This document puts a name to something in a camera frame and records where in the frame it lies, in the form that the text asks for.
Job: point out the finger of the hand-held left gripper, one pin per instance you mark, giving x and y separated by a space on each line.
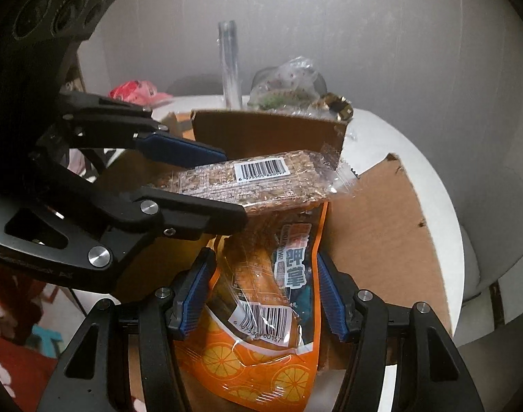
201 214
180 148

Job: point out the white chair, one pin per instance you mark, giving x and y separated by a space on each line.
501 223

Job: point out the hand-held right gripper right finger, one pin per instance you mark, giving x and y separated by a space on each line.
330 296

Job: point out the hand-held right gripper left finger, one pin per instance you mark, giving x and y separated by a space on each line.
197 292

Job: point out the clear-wrapped cereal bar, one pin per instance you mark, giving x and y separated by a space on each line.
265 180

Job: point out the gold wrapped object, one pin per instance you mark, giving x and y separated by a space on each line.
338 105

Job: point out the clear bag of greens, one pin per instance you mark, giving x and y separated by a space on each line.
283 90

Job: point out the brown cardboard box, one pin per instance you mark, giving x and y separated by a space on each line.
381 231

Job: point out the pink plastic bag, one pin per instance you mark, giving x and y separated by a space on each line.
137 90

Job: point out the person's red patterned clothing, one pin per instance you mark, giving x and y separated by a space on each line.
12 352

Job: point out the orange snack packet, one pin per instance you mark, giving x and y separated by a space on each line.
253 352

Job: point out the clear plastic film roll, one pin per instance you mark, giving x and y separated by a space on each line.
229 64

